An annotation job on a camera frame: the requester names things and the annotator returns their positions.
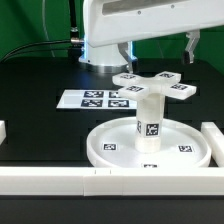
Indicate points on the white right fence block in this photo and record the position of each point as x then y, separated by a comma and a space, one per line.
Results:
215, 139

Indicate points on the white round table top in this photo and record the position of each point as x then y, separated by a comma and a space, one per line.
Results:
112, 144

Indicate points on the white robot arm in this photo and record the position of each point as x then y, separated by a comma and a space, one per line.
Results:
105, 58

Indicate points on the white front fence bar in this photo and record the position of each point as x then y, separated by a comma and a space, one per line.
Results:
110, 182

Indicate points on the white left fence block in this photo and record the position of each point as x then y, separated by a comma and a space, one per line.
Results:
2, 131

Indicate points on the white fence block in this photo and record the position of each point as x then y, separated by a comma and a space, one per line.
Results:
215, 139
2, 131

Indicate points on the black vertical cable connector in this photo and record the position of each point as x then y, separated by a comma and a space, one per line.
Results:
74, 32

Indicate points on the white marker sheet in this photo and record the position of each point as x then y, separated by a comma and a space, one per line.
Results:
94, 99

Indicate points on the white cross-shaped table base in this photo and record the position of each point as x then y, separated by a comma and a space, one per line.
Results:
135, 87

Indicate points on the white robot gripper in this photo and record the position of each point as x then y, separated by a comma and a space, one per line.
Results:
108, 22

